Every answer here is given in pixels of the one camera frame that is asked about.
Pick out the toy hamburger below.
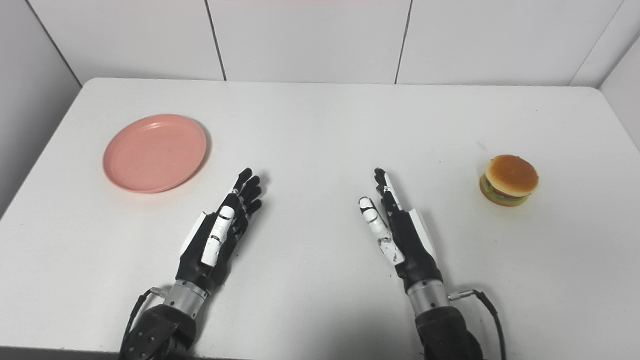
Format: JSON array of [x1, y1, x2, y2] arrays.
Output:
[[479, 154, 540, 208]]

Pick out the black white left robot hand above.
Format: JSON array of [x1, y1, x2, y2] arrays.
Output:
[[175, 168, 264, 293]]

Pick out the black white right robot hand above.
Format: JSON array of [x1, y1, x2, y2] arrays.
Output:
[[358, 167, 445, 295]]

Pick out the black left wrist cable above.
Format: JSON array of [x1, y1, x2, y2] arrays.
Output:
[[124, 287, 169, 347]]

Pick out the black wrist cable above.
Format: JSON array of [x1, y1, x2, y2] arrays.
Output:
[[447, 289, 507, 360], [124, 287, 169, 347]]

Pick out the pink round plate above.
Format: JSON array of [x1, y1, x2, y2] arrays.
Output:
[[103, 114, 208, 194]]

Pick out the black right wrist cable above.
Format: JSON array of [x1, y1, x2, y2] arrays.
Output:
[[447, 289, 507, 360]]

